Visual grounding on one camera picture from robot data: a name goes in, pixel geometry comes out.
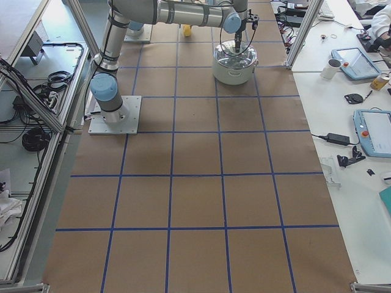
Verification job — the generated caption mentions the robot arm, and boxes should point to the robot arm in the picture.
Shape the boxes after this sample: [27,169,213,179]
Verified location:
[89,1,248,125]

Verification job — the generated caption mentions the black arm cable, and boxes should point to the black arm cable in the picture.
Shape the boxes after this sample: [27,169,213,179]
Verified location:
[218,18,257,56]

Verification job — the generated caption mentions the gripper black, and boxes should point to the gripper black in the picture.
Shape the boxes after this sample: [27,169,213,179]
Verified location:
[235,31,242,46]

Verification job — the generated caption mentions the coiled black cable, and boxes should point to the coiled black cable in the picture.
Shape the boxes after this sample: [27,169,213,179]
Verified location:
[21,126,51,153]

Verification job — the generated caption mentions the grey box on shelf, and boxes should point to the grey box on shelf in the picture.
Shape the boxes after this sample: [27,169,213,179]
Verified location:
[21,31,44,65]

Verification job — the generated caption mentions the lower blue teach pendant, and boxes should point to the lower blue teach pendant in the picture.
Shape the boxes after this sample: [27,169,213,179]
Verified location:
[353,109,390,158]

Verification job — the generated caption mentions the aluminium frame post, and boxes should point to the aluminium frame post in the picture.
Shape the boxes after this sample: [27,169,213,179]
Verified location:
[285,0,323,69]

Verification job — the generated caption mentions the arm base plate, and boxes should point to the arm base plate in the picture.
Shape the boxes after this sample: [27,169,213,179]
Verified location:
[124,21,153,43]
[89,96,142,135]

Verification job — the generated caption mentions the black round gadget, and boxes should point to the black round gadget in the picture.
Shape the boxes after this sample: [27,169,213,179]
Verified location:
[344,93,364,104]

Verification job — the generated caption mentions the white mug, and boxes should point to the white mug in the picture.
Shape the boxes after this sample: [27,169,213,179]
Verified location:
[320,58,342,80]

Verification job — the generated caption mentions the blue teach pendant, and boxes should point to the blue teach pendant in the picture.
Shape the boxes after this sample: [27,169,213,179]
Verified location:
[353,109,390,158]
[331,48,381,80]

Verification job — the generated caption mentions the upper blue teach pendant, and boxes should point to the upper blue teach pendant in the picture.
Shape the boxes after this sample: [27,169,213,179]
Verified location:
[331,48,381,80]

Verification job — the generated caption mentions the glass pot lid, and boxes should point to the glass pot lid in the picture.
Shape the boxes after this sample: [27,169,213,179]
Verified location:
[214,40,258,69]

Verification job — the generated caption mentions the black power brick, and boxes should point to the black power brick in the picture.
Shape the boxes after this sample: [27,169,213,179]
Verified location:
[326,133,350,146]

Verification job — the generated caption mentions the pale green cooking pot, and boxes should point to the pale green cooking pot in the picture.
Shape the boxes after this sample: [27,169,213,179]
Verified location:
[213,40,258,85]

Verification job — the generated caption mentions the yellow corn cob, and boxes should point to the yellow corn cob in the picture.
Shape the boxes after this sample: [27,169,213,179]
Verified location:
[183,25,192,37]

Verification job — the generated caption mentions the yellow can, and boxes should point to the yellow can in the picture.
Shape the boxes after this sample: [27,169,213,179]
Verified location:
[370,74,390,91]

